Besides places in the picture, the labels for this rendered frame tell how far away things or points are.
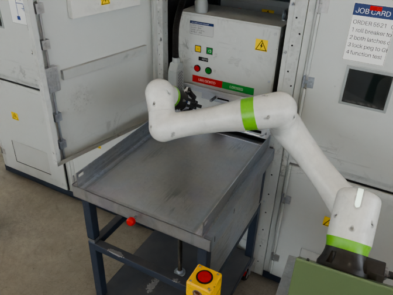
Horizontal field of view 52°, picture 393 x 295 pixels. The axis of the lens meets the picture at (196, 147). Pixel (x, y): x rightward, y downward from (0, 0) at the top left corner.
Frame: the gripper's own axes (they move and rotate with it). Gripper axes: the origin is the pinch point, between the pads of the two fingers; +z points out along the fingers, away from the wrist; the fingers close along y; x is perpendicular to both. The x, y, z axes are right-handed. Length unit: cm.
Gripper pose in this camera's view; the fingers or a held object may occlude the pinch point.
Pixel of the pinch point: (195, 105)
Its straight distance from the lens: 184.1
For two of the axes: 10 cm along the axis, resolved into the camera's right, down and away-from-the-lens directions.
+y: -2.6, 9.6, 0.8
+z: 3.9, 0.3, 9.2
